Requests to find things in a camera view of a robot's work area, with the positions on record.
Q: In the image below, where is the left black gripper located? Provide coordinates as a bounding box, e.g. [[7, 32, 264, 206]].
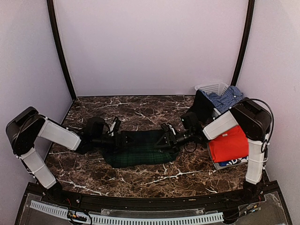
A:
[[92, 131, 136, 153]]

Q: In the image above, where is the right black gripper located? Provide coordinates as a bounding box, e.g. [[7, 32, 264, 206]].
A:
[[154, 129, 194, 153]]

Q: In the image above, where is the dark green plaid garment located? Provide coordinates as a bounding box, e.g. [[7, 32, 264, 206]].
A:
[[101, 129, 181, 168]]

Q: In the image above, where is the red t-shirt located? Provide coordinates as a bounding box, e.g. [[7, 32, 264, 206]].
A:
[[209, 126, 249, 163]]

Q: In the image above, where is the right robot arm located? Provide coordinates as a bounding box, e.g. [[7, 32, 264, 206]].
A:
[[154, 98, 274, 185]]

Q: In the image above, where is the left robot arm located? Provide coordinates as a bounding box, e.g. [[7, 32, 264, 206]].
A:
[[5, 106, 134, 204]]

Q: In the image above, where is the white laundry basket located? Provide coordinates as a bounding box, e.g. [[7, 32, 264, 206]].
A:
[[195, 83, 244, 118]]

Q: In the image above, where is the black garment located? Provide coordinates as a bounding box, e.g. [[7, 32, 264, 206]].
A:
[[187, 90, 215, 123]]

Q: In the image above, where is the grey folded garment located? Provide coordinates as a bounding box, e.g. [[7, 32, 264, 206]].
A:
[[208, 141, 249, 170]]

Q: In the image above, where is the blue checkered shirt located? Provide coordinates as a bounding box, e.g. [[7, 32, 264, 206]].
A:
[[202, 86, 244, 113]]

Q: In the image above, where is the blue printed t-shirt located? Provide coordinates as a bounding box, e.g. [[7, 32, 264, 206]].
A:
[[218, 156, 248, 167]]

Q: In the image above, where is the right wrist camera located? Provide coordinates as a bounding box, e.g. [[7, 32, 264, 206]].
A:
[[180, 112, 200, 131]]

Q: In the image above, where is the white slotted cable duct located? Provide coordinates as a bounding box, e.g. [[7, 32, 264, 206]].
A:
[[30, 200, 225, 225]]

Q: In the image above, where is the black front rail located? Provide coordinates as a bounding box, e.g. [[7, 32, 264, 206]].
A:
[[37, 187, 264, 212]]

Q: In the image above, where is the left black frame post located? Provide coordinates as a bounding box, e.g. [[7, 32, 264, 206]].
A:
[[46, 0, 77, 102]]

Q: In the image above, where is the black frame post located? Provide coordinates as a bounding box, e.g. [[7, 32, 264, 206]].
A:
[[230, 0, 255, 86], [46, 0, 77, 102]]

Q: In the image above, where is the right black frame post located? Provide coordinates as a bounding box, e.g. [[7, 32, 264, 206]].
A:
[[230, 0, 255, 86]]

